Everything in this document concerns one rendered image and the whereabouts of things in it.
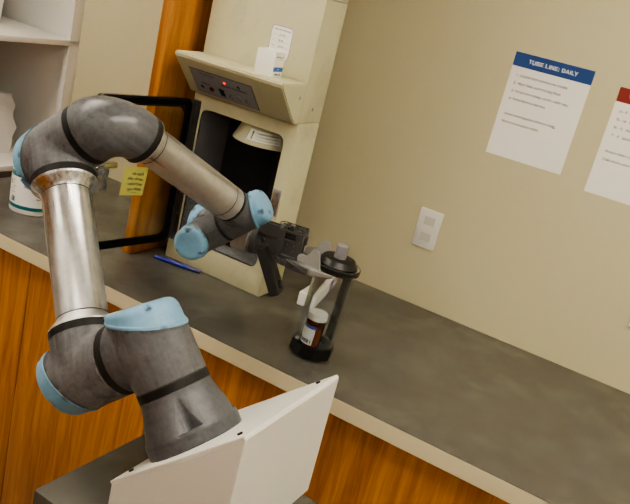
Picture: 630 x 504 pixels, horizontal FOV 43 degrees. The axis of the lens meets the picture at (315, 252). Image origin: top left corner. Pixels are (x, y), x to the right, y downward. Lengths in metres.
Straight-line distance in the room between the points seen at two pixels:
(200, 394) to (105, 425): 0.99
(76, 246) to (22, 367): 1.00
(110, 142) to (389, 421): 0.79
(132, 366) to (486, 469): 0.75
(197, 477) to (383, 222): 1.37
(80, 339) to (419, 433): 0.73
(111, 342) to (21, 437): 1.22
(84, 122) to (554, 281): 1.34
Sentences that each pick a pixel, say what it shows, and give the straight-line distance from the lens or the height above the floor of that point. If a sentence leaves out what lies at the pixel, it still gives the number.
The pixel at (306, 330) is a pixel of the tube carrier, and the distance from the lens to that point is 1.79.
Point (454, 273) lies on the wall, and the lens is 2.31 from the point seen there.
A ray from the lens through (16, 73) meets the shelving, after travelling 3.23.
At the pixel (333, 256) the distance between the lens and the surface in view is 1.76.
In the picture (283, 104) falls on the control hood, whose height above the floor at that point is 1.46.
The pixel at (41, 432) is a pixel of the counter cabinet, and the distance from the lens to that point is 2.37.
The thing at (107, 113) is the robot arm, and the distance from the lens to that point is 1.42.
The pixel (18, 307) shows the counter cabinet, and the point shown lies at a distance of 2.29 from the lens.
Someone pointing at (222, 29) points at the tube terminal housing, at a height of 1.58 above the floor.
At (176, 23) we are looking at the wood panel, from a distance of 2.10.
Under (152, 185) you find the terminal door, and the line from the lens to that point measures 2.11.
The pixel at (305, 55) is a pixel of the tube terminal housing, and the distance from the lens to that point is 1.96.
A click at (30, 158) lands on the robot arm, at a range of 1.48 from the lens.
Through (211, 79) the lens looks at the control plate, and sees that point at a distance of 2.01.
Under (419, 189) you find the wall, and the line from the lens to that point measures 2.30.
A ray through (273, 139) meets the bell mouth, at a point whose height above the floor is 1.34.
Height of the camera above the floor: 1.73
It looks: 18 degrees down
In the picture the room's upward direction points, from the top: 14 degrees clockwise
